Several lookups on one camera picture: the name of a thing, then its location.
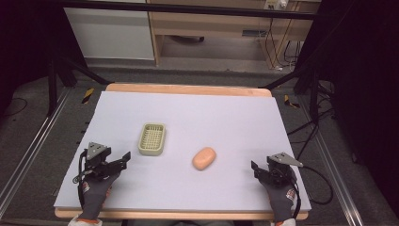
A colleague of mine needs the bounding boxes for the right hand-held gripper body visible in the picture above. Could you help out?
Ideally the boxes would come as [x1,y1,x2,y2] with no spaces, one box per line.
[262,152,305,189]

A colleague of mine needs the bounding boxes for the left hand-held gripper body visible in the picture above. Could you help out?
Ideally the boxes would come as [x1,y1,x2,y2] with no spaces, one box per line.
[79,141,122,182]

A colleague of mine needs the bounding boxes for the beige slotted soap dish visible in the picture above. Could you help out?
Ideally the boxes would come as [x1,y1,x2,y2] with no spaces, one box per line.
[137,122,167,157]

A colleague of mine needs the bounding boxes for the orange soap bar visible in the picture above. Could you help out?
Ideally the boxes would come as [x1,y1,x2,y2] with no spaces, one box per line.
[191,146,217,171]

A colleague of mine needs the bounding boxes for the yellow black striped marker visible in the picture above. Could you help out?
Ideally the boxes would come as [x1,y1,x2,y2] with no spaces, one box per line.
[283,94,301,109]
[81,87,95,105]

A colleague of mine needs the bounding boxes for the white table mat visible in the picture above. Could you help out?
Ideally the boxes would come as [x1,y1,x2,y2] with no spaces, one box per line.
[53,90,312,212]

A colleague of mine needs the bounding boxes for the black metal stand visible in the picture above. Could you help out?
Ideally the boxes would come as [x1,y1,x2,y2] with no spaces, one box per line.
[258,66,322,124]
[46,51,111,118]

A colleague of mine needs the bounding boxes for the white cabinet panel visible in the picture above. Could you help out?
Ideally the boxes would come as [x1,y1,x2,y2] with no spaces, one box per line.
[63,7,155,61]

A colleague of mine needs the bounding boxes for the light wooden desk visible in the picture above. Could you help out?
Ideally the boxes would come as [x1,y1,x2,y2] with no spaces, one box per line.
[146,0,322,69]

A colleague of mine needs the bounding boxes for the white power strip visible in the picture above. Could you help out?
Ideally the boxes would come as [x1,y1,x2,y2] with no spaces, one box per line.
[263,0,289,10]

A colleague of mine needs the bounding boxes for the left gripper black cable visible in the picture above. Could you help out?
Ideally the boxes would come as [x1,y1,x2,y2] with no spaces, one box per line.
[72,150,88,209]

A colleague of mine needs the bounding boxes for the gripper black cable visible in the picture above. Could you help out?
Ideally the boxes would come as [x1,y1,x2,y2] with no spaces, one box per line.
[291,165,335,219]
[72,150,88,209]

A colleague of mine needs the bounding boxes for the black floor cables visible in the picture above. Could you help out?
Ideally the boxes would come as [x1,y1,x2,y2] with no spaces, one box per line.
[286,80,337,162]

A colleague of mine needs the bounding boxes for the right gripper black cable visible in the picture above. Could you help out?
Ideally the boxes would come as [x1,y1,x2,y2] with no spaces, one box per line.
[291,165,335,219]

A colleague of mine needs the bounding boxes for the metal floor rail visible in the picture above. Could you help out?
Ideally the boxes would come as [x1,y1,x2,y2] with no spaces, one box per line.
[0,88,72,218]
[299,95,366,226]

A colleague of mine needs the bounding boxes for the thin black floor cable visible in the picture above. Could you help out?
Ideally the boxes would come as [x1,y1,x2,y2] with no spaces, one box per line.
[0,97,29,119]

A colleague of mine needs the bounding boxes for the desk hanging cables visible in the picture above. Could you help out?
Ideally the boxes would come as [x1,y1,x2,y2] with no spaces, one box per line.
[263,18,303,72]

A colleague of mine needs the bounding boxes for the black frame crossbar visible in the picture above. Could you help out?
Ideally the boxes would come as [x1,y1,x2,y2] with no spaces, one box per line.
[58,0,318,21]

